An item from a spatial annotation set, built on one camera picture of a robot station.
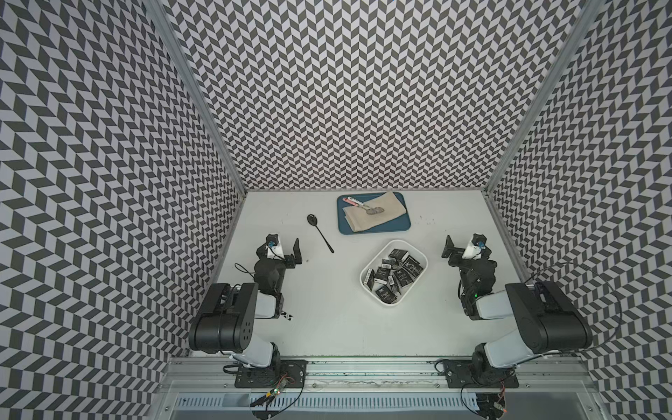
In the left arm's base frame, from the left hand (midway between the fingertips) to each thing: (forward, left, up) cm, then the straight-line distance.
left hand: (284, 240), depth 91 cm
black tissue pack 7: (-5, -36, -8) cm, 37 cm away
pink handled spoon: (+21, -31, -9) cm, 38 cm away
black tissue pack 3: (-11, -41, -7) cm, 43 cm away
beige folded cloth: (+19, -33, -8) cm, 39 cm away
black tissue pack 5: (-12, -29, -6) cm, 32 cm away
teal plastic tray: (+13, -44, -8) cm, 46 cm away
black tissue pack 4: (-16, -35, -8) cm, 39 cm away
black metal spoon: (+16, -8, -10) cm, 20 cm away
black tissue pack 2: (-3, -41, -5) cm, 41 cm away
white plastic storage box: (-8, -38, -8) cm, 40 cm away
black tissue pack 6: (-9, -34, -8) cm, 36 cm away
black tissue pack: (-7, -45, -6) cm, 46 cm away
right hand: (-1, -62, +1) cm, 62 cm away
